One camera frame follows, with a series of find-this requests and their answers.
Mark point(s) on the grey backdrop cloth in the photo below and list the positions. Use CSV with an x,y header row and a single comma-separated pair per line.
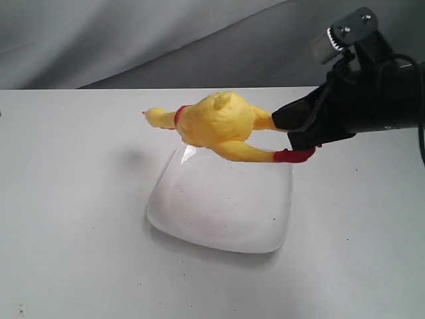
x,y
182,44

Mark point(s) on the yellow rubber chicken toy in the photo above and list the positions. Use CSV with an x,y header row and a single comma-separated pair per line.
x,y
222,122

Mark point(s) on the white square plate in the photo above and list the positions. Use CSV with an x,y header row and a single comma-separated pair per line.
x,y
209,201

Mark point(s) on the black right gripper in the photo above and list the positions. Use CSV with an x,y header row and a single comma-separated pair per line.
x,y
324,116

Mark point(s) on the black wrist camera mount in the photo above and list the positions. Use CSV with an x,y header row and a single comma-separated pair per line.
x,y
356,36

